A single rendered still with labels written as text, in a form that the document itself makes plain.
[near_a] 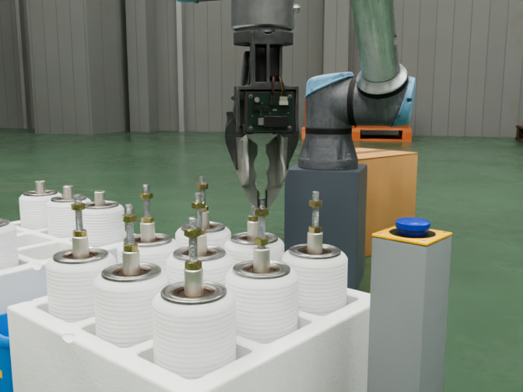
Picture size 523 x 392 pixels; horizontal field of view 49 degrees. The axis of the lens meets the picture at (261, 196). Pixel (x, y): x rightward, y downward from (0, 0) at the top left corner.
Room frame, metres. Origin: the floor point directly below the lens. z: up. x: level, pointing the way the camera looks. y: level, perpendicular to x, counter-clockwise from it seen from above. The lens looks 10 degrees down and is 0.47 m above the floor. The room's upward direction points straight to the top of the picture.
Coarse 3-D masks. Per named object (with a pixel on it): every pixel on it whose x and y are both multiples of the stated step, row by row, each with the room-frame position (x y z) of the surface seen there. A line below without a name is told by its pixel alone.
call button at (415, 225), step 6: (396, 222) 0.66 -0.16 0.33; (402, 222) 0.65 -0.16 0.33; (408, 222) 0.65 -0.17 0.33; (414, 222) 0.65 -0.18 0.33; (420, 222) 0.65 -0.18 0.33; (426, 222) 0.65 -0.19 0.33; (402, 228) 0.65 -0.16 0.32; (408, 228) 0.64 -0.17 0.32; (414, 228) 0.64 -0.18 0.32; (420, 228) 0.64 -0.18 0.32; (426, 228) 0.65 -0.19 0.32; (408, 234) 0.65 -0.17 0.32; (414, 234) 0.65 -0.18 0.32; (420, 234) 0.65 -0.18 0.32
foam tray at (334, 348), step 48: (48, 336) 0.70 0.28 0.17; (96, 336) 0.67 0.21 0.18; (288, 336) 0.67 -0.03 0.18; (336, 336) 0.71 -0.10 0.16; (48, 384) 0.71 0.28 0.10; (96, 384) 0.63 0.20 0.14; (144, 384) 0.57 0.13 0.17; (192, 384) 0.55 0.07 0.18; (240, 384) 0.58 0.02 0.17; (288, 384) 0.64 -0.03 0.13; (336, 384) 0.72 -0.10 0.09
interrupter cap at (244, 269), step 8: (240, 264) 0.73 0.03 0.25; (248, 264) 0.73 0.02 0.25; (272, 264) 0.74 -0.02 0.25; (280, 264) 0.73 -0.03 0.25; (240, 272) 0.70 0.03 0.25; (248, 272) 0.70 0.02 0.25; (256, 272) 0.71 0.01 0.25; (272, 272) 0.70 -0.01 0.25; (280, 272) 0.70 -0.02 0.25; (288, 272) 0.70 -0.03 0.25
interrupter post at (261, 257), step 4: (256, 248) 0.72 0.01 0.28; (268, 248) 0.72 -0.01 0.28; (256, 252) 0.71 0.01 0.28; (260, 252) 0.71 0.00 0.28; (264, 252) 0.71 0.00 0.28; (268, 252) 0.71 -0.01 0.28; (256, 256) 0.71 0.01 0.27; (260, 256) 0.71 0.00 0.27; (264, 256) 0.71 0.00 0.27; (268, 256) 0.71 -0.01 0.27; (256, 260) 0.71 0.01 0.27; (260, 260) 0.71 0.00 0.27; (264, 260) 0.71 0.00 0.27; (268, 260) 0.71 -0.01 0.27; (256, 264) 0.71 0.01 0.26; (260, 264) 0.71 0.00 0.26; (264, 264) 0.71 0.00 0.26; (268, 264) 0.71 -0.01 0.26; (256, 268) 0.71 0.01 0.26; (260, 268) 0.71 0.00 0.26; (264, 268) 0.71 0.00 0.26; (268, 268) 0.71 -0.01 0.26; (260, 272) 0.71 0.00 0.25; (264, 272) 0.71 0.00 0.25
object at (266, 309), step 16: (240, 288) 0.68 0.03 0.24; (256, 288) 0.67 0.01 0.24; (272, 288) 0.67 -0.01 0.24; (288, 288) 0.69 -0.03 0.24; (240, 304) 0.68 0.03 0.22; (256, 304) 0.67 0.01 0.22; (272, 304) 0.67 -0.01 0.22; (288, 304) 0.69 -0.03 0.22; (240, 320) 0.68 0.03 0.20; (256, 320) 0.67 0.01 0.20; (272, 320) 0.67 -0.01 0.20; (288, 320) 0.68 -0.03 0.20; (240, 336) 0.68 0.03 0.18; (256, 336) 0.67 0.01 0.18; (272, 336) 0.67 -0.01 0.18
